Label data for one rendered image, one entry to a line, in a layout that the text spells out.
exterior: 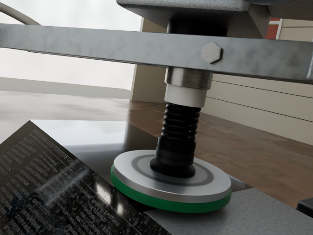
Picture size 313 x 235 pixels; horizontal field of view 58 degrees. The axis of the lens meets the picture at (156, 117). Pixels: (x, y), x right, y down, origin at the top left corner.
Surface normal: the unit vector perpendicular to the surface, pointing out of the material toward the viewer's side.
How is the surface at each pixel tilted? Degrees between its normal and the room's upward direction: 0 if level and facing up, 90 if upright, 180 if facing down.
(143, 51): 90
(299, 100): 90
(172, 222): 0
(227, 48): 90
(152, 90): 90
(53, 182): 45
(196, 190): 0
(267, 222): 0
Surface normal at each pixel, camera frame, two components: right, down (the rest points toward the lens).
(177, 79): -0.51, 0.07
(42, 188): -0.43, -0.70
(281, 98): -0.77, -0.02
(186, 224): 0.16, -0.97
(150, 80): 0.61, 0.23
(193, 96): 0.23, 0.20
